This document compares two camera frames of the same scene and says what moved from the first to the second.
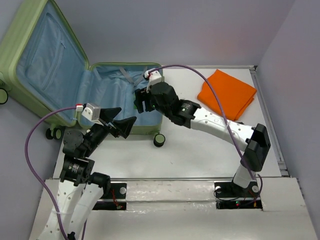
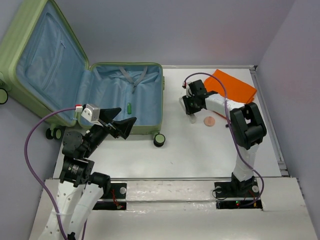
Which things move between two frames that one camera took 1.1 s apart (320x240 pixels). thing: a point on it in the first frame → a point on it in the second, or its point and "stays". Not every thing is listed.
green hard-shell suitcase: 44,68 stays
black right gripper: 141,95 → 189,110
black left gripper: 124,126 stays
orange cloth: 235,95 stays
